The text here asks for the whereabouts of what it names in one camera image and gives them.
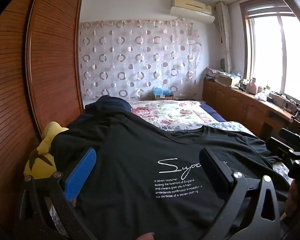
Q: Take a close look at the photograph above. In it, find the stack of folded cloths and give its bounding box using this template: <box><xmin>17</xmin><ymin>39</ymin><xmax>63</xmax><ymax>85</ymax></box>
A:
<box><xmin>205</xmin><ymin>67</ymin><xmax>222</xmax><ymax>80</ymax></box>

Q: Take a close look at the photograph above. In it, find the person's left hand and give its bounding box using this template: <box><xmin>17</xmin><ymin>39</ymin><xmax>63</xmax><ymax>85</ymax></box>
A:
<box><xmin>134</xmin><ymin>232</ymin><xmax>155</xmax><ymax>240</ymax></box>

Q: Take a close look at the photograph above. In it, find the yellow plush toy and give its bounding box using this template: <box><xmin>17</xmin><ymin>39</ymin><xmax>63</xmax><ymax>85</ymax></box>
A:
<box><xmin>24</xmin><ymin>121</ymin><xmax>69</xmax><ymax>180</ymax></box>

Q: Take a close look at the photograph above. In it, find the pink bottle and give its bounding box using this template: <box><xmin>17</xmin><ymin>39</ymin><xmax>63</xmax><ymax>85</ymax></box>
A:
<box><xmin>247</xmin><ymin>78</ymin><xmax>257</xmax><ymax>93</ymax></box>

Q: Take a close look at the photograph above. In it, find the floral quilt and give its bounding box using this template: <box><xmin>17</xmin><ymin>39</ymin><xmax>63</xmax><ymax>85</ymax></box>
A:
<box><xmin>129</xmin><ymin>99</ymin><xmax>227</xmax><ymax>132</ymax></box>

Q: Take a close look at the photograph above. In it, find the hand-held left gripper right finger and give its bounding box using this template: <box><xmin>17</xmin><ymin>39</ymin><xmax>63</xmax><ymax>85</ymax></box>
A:
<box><xmin>199</xmin><ymin>147</ymin><xmax>283</xmax><ymax>240</ymax></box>

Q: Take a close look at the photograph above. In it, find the cream air conditioner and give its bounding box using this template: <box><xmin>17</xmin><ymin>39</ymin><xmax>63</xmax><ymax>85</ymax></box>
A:
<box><xmin>170</xmin><ymin>0</ymin><xmax>215</xmax><ymax>23</ymax></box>

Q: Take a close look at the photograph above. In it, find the blue floral bed sheet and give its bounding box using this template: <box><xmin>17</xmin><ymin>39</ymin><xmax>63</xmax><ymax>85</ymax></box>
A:
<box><xmin>49</xmin><ymin>121</ymin><xmax>290</xmax><ymax>227</ymax></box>

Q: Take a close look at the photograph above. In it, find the wooden side cabinet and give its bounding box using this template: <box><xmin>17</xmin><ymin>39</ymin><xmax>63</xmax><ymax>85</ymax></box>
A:
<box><xmin>202</xmin><ymin>79</ymin><xmax>300</xmax><ymax>140</ymax></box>

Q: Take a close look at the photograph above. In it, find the flat cardboard box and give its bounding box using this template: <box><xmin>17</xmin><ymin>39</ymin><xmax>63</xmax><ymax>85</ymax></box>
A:
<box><xmin>216</xmin><ymin>74</ymin><xmax>240</xmax><ymax>87</ymax></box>

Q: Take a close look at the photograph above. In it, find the pale gathered window curtain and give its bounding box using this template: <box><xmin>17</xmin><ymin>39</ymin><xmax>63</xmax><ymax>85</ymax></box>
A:
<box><xmin>215</xmin><ymin>2</ymin><xmax>234</xmax><ymax>73</ymax></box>

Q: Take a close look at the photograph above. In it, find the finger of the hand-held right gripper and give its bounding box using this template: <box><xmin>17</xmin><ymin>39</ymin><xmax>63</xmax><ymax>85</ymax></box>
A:
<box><xmin>266</xmin><ymin>137</ymin><xmax>294</xmax><ymax>159</ymax></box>
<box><xmin>279</xmin><ymin>127</ymin><xmax>300</xmax><ymax>145</ymax></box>

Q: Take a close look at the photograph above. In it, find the person's right hand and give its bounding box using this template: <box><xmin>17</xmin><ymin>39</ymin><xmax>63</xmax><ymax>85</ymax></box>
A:
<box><xmin>287</xmin><ymin>180</ymin><xmax>300</xmax><ymax>218</ymax></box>

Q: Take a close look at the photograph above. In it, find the black printed t-shirt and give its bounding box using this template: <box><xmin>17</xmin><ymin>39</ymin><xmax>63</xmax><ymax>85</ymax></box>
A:
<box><xmin>51</xmin><ymin>112</ymin><xmax>290</xmax><ymax>240</ymax></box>

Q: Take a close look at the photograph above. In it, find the sheer circle-patterned wall curtain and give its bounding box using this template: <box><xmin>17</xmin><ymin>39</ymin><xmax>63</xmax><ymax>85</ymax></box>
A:
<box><xmin>79</xmin><ymin>19</ymin><xmax>203</xmax><ymax>100</ymax></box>

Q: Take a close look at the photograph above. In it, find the dark navy garment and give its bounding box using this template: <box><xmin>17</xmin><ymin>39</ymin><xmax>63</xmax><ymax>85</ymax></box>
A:
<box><xmin>84</xmin><ymin>95</ymin><xmax>133</xmax><ymax>120</ymax></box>

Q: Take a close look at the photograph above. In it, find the wood-framed window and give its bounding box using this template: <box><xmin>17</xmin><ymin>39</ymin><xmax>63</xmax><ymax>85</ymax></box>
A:
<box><xmin>240</xmin><ymin>0</ymin><xmax>300</xmax><ymax>105</ymax></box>

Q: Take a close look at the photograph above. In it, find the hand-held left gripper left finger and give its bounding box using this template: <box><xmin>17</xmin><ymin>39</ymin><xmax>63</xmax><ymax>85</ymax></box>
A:
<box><xmin>19</xmin><ymin>147</ymin><xmax>100</xmax><ymax>240</ymax></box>

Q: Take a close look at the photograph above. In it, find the cardboard box with blue cloth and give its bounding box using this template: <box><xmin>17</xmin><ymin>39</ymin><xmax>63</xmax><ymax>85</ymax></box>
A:
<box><xmin>152</xmin><ymin>86</ymin><xmax>174</xmax><ymax>101</ymax></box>

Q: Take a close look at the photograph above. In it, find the blue blanket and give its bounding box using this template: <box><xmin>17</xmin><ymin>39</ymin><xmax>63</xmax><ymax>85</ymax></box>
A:
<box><xmin>201</xmin><ymin>102</ymin><xmax>227</xmax><ymax>122</ymax></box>

